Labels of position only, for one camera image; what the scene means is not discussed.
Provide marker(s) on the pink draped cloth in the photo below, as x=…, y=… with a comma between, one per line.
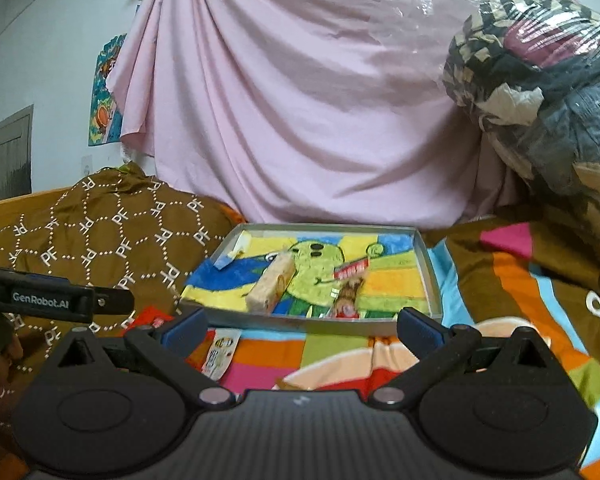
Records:
x=305, y=85

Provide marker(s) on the brown patterned pillow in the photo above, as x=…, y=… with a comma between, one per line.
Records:
x=105, y=225

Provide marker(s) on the beige snack bar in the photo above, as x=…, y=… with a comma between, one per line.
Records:
x=270, y=282

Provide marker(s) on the grey shallow box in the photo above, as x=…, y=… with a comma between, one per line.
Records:
x=300, y=324

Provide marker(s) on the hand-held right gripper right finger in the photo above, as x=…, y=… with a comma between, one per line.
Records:
x=420, y=330

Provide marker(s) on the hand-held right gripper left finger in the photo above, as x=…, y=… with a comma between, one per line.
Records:
x=186, y=329

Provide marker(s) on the red dried tofu packet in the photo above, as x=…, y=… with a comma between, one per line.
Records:
x=150, y=316

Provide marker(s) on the colourful wall poster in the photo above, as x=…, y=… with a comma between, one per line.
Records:
x=105, y=100

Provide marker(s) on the clear plastic bag of clothes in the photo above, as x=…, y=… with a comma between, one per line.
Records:
x=540, y=90

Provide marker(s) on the red label snack packet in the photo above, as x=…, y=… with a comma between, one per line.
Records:
x=349, y=290

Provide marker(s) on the wooden bed frame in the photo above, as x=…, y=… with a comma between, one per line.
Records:
x=10, y=210

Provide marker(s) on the white wall socket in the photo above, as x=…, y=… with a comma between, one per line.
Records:
x=87, y=166

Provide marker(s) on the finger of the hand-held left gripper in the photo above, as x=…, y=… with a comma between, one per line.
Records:
x=114, y=300

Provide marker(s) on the cartoon drawing box liner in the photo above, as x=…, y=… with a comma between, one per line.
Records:
x=395, y=280

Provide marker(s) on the colourful printed blanket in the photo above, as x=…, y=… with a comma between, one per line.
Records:
x=530, y=280

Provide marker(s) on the white snack packet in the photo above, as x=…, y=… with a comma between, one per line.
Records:
x=223, y=355

